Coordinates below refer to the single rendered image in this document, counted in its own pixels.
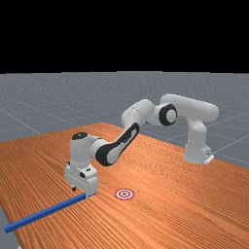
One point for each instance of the long blue stick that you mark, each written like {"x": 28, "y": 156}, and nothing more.
{"x": 42, "y": 214}

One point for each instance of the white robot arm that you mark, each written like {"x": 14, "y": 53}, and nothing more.
{"x": 194, "y": 110}

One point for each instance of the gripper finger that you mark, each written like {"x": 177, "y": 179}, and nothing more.
{"x": 73, "y": 187}
{"x": 87, "y": 194}

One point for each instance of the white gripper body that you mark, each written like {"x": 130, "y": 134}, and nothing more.
{"x": 81, "y": 177}

